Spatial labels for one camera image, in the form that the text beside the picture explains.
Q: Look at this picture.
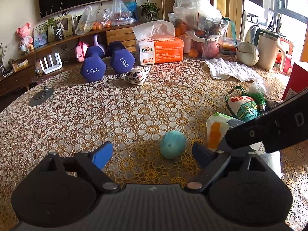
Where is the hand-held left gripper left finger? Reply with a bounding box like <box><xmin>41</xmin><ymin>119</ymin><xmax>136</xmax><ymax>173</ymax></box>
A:
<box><xmin>36</xmin><ymin>142</ymin><xmax>121</xmax><ymax>193</ymax></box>

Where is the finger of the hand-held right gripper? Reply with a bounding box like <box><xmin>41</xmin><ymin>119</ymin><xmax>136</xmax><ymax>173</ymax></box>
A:
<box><xmin>225</xmin><ymin>112</ymin><xmax>268</xmax><ymax>151</ymax></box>

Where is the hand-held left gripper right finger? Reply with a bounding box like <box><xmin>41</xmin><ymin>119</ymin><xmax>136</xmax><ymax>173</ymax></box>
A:
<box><xmin>185</xmin><ymin>142</ymin><xmax>272</xmax><ymax>193</ymax></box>

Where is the embroidered sachet with green tassel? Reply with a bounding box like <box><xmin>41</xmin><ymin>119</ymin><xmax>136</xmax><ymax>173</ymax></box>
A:
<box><xmin>225</xmin><ymin>85</ymin><xmax>269</xmax><ymax>123</ymax></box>

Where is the white orange tissue packet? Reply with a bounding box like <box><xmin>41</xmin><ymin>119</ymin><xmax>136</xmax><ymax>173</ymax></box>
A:
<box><xmin>206</xmin><ymin>112</ymin><xmax>244</xmax><ymax>150</ymax></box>

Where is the teal round ball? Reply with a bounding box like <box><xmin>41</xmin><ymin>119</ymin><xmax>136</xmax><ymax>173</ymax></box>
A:
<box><xmin>160</xmin><ymin>130</ymin><xmax>187</xmax><ymax>160</ymax></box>

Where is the red white cardboard box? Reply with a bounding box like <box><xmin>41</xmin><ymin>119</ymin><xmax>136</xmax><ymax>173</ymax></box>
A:
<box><xmin>281</xmin><ymin>62</ymin><xmax>308</xmax><ymax>101</ymax></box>

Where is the clear plastic wrap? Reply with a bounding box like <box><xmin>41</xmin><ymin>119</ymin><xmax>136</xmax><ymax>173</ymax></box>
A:
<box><xmin>248</xmin><ymin>78</ymin><xmax>284</xmax><ymax>109</ymax></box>

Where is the white crumpled paper towel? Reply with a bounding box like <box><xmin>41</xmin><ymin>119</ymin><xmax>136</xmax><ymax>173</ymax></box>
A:
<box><xmin>204</xmin><ymin>58</ymin><xmax>261</xmax><ymax>82</ymax></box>

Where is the pale ribbed ceramic bowl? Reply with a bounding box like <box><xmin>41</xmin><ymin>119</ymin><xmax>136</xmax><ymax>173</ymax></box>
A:
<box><xmin>236</xmin><ymin>49</ymin><xmax>260</xmax><ymax>66</ymax></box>

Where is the pale domed ceramic lid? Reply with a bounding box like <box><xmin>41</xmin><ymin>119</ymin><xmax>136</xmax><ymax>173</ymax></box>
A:
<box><xmin>237</xmin><ymin>41</ymin><xmax>259</xmax><ymax>57</ymax></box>

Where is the black round-base stand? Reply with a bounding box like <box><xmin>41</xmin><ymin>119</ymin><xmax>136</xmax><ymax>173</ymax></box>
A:
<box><xmin>28</xmin><ymin>49</ymin><xmax>54</xmax><ymax>107</ymax></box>

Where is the small face-print pouch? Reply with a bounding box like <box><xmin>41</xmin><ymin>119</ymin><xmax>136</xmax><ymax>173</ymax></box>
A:
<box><xmin>125</xmin><ymin>67</ymin><xmax>151</xmax><ymax>85</ymax></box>

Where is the clear compartment organizer box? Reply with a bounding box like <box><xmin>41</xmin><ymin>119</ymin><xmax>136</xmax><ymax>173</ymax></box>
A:
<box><xmin>221</xmin><ymin>38</ymin><xmax>241</xmax><ymax>55</ymax></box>

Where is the purple dumbbell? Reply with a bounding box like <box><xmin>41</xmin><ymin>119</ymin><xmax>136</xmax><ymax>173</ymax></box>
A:
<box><xmin>106</xmin><ymin>42</ymin><xmax>136</xmax><ymax>74</ymax></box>
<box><xmin>80</xmin><ymin>46</ymin><xmax>107</xmax><ymax>83</ymax></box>

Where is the clear plastic storage container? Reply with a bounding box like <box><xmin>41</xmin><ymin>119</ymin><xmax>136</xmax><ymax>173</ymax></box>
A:
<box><xmin>168</xmin><ymin>12</ymin><xmax>230</xmax><ymax>60</ymax></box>

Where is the green ribbon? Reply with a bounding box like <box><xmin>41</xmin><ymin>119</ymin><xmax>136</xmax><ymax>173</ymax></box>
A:
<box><xmin>223</xmin><ymin>17</ymin><xmax>238</xmax><ymax>44</ymax></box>

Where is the white router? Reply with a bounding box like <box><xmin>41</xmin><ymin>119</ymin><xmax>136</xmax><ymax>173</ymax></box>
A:
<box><xmin>38</xmin><ymin>53</ymin><xmax>63</xmax><ymax>75</ymax></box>

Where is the white plastic bottle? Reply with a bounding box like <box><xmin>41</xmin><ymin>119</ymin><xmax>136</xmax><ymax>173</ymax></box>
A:
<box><xmin>178</xmin><ymin>34</ymin><xmax>192</xmax><ymax>54</ymax></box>

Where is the orange white tissue pack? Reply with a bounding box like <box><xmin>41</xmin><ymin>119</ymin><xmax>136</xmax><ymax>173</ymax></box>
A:
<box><xmin>132</xmin><ymin>20</ymin><xmax>184</xmax><ymax>66</ymax></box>

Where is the wooden media cabinet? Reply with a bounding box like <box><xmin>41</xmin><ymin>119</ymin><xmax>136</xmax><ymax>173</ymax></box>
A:
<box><xmin>0</xmin><ymin>21</ymin><xmax>147</xmax><ymax>97</ymax></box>

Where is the yellow curtain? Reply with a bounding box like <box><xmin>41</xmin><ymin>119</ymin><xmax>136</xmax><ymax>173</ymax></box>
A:
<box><xmin>210</xmin><ymin>0</ymin><xmax>244</xmax><ymax>39</ymax></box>

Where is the pastel picture card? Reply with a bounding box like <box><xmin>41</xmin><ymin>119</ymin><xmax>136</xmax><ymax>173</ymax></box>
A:
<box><xmin>33</xmin><ymin>25</ymin><xmax>49</xmax><ymax>49</ymax></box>

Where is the clear bag of oranges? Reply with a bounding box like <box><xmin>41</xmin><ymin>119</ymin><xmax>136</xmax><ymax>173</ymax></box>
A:
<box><xmin>75</xmin><ymin>5</ymin><xmax>97</xmax><ymax>35</ymax></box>

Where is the twig vase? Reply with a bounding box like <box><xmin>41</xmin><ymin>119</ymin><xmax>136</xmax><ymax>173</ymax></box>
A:
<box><xmin>0</xmin><ymin>43</ymin><xmax>10</xmax><ymax>75</ymax></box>

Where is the small potted plant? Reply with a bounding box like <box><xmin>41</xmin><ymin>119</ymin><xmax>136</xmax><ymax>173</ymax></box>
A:
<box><xmin>37</xmin><ymin>3</ymin><xmax>73</xmax><ymax>41</ymax></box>

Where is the large clear plastic bag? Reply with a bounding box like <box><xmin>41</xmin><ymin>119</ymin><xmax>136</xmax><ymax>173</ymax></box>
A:
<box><xmin>173</xmin><ymin>0</ymin><xmax>223</xmax><ymax>30</ymax></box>

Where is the pink bear figurine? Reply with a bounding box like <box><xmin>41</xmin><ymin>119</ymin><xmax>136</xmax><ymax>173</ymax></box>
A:
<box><xmin>16</xmin><ymin>23</ymin><xmax>33</xmax><ymax>51</ymax></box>

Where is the white bag with red contents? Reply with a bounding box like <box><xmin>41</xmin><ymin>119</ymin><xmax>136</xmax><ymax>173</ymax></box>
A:
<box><xmin>110</xmin><ymin>0</ymin><xmax>136</xmax><ymax>27</ymax></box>

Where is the tall leafy houseplant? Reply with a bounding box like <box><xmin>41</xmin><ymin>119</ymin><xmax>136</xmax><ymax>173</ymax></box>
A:
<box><xmin>129</xmin><ymin>0</ymin><xmax>161</xmax><ymax>21</ymax></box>

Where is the cream mug with handle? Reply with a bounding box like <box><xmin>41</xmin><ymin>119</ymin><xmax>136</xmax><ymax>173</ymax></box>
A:
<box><xmin>257</xmin><ymin>32</ymin><xmax>288</xmax><ymax>72</ymax></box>

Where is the wooden photo frame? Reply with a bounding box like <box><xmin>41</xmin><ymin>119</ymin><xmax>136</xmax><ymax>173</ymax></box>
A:
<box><xmin>47</xmin><ymin>14</ymin><xmax>73</xmax><ymax>42</ymax></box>

